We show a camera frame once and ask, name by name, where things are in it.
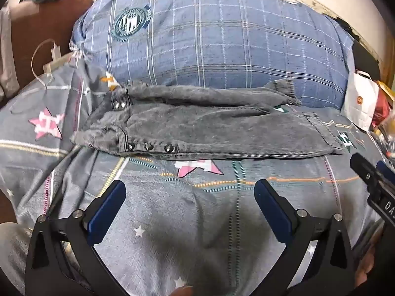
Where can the grey denim pants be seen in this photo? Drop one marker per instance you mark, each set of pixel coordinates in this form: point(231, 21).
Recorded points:
point(196, 123)

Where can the grey cloth on headboard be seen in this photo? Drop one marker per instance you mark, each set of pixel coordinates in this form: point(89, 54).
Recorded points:
point(9, 81)

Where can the brown wooden headboard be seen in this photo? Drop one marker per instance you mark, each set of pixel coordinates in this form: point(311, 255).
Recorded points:
point(35, 26)

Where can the white charger with cable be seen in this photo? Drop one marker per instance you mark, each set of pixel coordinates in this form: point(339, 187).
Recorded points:
point(57, 60)

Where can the grey patterned bed sheet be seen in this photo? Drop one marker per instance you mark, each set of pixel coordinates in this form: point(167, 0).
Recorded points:
point(183, 221)

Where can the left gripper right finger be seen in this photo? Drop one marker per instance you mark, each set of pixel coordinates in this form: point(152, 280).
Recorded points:
point(317, 259)

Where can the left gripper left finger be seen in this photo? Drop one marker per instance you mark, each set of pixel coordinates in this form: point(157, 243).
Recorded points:
point(61, 258)

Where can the blue plaid pillow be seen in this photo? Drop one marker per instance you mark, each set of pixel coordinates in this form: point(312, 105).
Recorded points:
point(219, 44)

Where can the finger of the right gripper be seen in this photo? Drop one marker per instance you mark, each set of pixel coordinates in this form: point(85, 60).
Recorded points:
point(363, 168)

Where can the black item behind pillow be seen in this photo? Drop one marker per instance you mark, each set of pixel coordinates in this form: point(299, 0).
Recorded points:
point(363, 59)

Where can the right hand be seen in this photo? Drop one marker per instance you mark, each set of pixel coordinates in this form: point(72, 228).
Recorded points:
point(366, 264)

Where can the white paper shopping bag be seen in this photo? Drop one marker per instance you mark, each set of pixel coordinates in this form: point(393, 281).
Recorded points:
point(360, 99)

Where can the red and yellow packages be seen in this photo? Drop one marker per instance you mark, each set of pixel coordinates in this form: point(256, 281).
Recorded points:
point(383, 120)

